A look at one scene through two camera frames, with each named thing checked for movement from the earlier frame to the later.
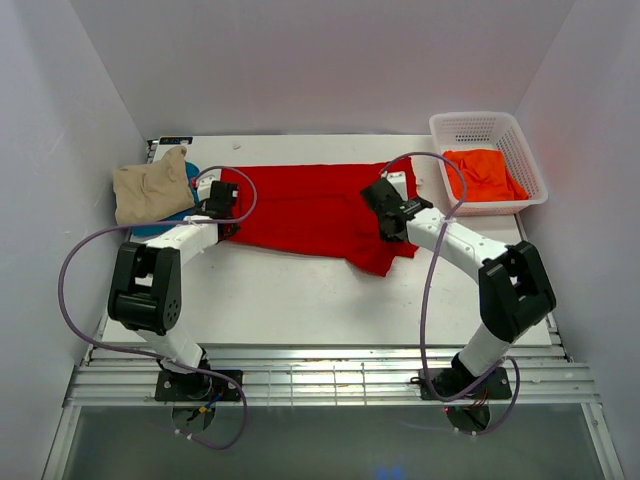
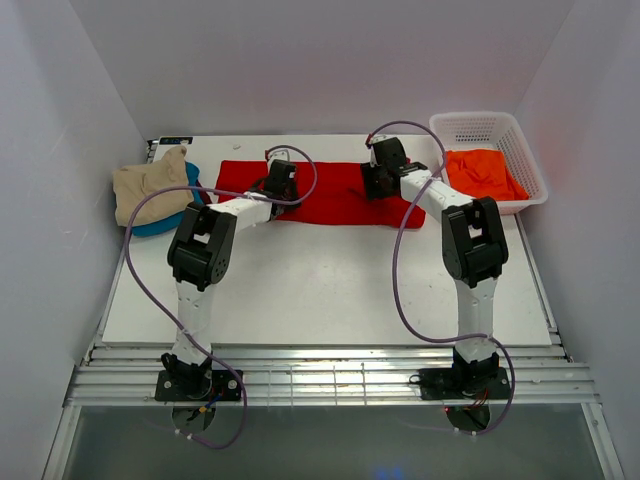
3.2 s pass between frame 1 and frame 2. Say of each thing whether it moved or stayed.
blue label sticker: stayed
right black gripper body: moved
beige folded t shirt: stayed
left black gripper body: moved
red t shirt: moved
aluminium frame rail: stayed
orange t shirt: stayed
